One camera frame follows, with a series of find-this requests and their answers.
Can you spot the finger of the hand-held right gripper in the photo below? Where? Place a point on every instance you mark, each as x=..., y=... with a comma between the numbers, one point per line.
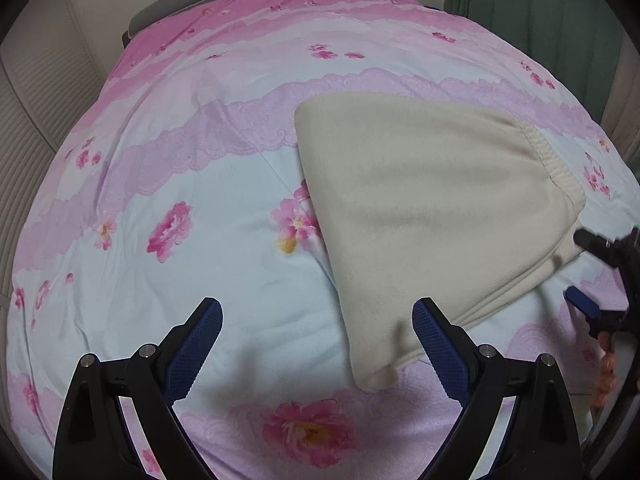
x=592, y=246
x=582, y=301

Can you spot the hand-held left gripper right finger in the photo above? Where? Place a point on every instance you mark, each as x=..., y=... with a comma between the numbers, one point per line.
x=437, y=350

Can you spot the person's right hand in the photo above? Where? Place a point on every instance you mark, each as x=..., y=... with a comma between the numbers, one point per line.
x=606, y=370

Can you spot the pink floral blanket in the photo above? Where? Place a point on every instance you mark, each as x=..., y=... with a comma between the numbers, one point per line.
x=200, y=260

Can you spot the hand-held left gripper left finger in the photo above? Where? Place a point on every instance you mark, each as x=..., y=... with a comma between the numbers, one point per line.
x=195, y=350

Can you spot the cream pants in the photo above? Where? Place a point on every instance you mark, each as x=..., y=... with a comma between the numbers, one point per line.
x=425, y=210

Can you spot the green curtain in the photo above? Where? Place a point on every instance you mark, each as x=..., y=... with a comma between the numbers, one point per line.
x=525, y=20

